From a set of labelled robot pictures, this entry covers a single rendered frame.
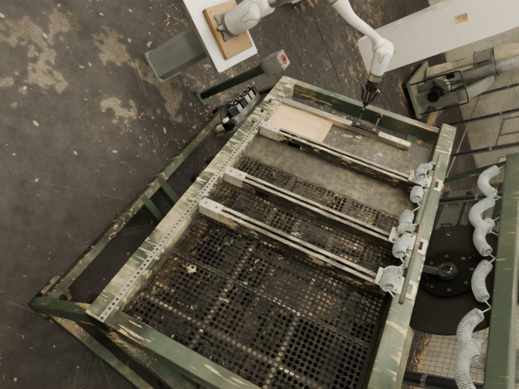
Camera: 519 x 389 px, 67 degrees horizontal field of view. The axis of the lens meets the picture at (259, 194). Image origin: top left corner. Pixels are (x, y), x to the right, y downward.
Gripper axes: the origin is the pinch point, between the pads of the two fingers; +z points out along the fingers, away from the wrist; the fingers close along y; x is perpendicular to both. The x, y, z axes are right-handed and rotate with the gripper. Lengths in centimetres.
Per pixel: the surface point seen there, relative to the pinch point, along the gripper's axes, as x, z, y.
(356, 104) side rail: -13.1, 10.9, 7.4
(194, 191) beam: 118, 11, 65
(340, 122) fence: 11.3, 12.3, 11.6
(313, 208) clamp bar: 97, 9, 0
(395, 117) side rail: -13.2, 10.9, -21.8
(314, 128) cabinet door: 24.7, 14.4, 25.4
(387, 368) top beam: 164, 6, -59
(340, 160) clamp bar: 48.5, 11.8, -0.7
